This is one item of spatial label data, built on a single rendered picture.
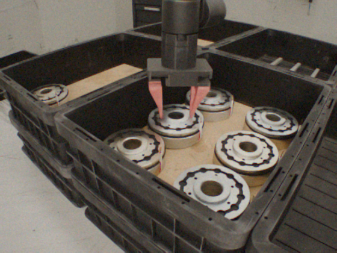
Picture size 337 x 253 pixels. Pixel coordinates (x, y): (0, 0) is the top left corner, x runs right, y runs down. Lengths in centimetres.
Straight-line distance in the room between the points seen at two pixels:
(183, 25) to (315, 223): 33
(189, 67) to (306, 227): 29
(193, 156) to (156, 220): 17
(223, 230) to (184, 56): 27
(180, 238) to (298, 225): 17
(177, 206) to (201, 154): 22
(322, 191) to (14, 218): 57
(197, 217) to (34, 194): 44
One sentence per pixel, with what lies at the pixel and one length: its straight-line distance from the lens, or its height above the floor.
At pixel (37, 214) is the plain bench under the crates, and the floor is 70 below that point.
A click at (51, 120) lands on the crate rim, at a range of 41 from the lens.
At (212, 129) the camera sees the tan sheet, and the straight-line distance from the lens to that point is 51.
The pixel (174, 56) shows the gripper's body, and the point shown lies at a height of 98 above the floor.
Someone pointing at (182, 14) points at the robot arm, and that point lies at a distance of 39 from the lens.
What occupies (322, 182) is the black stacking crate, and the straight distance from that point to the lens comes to 46.
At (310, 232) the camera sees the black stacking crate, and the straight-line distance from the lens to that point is 38.
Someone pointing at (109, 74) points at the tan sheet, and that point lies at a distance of 77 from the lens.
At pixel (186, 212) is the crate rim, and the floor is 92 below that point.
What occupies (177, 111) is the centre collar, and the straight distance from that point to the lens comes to 49.
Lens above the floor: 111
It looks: 33 degrees down
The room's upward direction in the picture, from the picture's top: straight up
